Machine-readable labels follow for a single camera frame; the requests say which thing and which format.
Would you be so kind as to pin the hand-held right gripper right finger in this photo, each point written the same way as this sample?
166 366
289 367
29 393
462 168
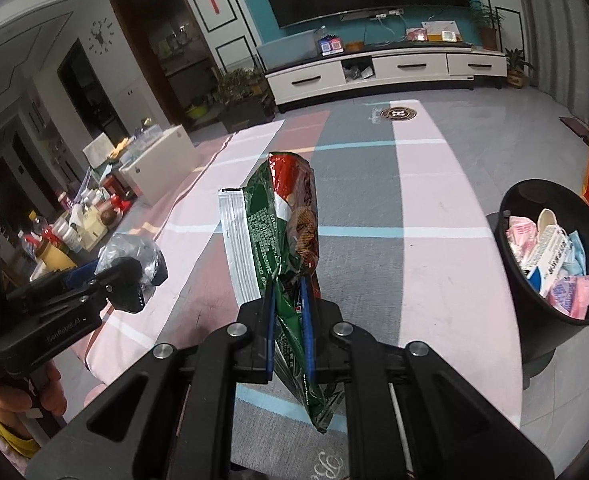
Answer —
308 335

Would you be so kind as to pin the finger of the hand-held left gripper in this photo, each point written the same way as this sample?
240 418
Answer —
124 285
82 273

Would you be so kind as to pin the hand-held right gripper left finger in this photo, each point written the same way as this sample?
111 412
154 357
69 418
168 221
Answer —
270 335

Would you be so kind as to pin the clear crinkled plastic wrapper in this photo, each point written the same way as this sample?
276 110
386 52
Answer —
124 250

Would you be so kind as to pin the green snack bag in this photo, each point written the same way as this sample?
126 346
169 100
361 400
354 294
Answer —
264 230

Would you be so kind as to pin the black trash bin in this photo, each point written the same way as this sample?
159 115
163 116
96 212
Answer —
524 320

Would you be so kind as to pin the pink plastic packet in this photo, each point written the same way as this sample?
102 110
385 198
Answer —
571 292
521 235

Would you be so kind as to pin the white blue medicine box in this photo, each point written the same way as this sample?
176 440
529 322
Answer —
549 255

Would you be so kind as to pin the white striped paper cup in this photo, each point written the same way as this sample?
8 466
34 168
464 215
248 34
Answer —
546 220

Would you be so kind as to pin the light blue face mask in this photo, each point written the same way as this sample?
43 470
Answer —
576 255

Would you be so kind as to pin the person's left forearm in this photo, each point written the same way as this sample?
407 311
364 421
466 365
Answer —
4 435

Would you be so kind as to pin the person's left hand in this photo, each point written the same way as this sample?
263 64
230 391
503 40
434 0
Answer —
54 395

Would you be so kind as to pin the yellow jar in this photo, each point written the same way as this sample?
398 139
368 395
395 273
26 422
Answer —
57 259

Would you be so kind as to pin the cluster of bottles and jars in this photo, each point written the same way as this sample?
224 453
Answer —
74 220

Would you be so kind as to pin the white storage box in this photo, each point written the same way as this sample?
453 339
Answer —
159 170

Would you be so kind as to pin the white flat packet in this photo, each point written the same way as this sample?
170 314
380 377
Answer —
97 149

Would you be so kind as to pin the stack of clear plastic boxes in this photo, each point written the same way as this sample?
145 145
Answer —
142 142

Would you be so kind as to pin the green basin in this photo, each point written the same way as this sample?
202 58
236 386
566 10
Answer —
197 110

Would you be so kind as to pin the bushy potted plants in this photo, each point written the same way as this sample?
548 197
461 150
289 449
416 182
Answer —
234 85

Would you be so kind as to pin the white television cabinet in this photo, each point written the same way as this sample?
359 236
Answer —
399 67

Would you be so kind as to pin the small white digital clock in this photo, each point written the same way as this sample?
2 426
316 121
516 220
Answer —
449 37

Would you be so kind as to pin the small potted floor plant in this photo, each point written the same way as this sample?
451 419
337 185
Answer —
516 77

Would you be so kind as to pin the desk calendar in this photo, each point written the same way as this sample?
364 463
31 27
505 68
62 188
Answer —
437 27

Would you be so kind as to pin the dark flat floor panel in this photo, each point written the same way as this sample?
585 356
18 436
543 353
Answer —
576 127

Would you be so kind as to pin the tall potted plant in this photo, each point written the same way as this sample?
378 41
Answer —
488 37

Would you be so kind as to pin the grey curtain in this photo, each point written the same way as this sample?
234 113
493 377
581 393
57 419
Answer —
559 35

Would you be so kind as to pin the antler wall clock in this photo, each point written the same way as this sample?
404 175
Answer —
102 35

